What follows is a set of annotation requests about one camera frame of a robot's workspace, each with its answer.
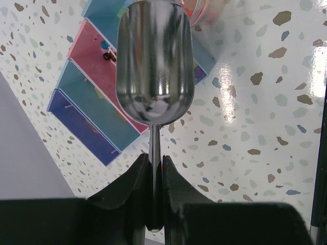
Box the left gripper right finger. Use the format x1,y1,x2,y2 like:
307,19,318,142
162,156,313,244

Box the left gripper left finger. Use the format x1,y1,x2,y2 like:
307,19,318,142
1,154,148,244

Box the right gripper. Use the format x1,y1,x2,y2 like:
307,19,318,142
310,93,326,244

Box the four-compartment candy tray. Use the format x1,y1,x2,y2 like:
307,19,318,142
46,0,217,168

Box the metal candy scoop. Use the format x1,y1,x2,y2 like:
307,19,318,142
116,1,195,232

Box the clear plastic jar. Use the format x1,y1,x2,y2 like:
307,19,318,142
180,0,226,27

